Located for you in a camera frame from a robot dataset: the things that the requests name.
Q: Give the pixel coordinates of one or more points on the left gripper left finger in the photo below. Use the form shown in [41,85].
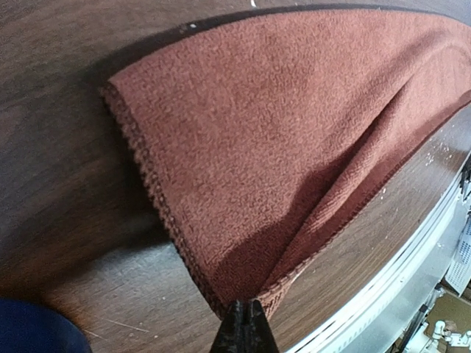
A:
[230,336]

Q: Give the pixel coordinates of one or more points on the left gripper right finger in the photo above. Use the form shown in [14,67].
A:
[258,336]

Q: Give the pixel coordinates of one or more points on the brown towel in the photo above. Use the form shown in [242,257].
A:
[259,140]

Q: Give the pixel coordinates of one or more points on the white handheld device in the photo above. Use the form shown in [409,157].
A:
[421,343]

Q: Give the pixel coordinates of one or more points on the dark blue mug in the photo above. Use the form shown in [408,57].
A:
[28,327]

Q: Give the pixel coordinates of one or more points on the aluminium front rail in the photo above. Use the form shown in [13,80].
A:
[397,299]

